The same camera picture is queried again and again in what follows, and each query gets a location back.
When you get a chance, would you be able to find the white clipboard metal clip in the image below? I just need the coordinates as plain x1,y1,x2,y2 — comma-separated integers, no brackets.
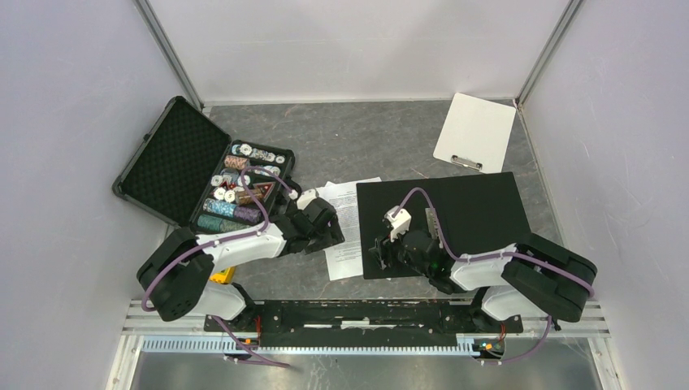
433,93,516,174

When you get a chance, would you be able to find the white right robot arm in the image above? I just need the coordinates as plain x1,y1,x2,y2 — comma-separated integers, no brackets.
366,230,598,332

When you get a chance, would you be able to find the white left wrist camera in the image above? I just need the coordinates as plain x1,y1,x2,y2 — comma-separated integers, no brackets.
288,188,319,210

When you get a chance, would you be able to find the black poker chip case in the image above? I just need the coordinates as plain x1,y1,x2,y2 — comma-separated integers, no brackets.
112,96,301,234

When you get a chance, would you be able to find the silver folder clip mechanism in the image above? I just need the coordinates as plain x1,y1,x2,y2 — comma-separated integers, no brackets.
425,208,440,239

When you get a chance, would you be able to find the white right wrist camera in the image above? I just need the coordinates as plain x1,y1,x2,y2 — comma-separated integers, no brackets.
384,206,412,242

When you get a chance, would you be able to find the yellow box with green cells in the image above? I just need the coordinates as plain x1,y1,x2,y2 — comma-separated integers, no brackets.
209,266,236,284

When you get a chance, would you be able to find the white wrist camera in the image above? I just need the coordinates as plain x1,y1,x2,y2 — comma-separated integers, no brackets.
288,188,319,210
384,206,412,242

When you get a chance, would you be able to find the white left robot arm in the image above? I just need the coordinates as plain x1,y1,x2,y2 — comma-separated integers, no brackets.
136,193,345,332

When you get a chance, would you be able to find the printed text paper sheet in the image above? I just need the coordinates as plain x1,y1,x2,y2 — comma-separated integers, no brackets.
317,177,381,281

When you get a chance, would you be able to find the red folder black inside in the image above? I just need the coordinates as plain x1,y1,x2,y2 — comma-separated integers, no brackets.
357,172,531,280

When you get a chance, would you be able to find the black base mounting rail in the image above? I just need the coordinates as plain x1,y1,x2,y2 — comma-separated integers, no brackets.
226,299,523,348

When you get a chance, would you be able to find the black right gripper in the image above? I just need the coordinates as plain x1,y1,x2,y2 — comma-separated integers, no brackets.
368,223,431,279

